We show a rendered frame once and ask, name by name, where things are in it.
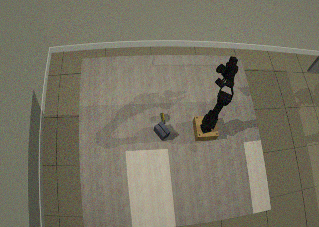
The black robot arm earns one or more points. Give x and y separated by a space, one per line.
223 99

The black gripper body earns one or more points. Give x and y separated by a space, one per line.
220 82

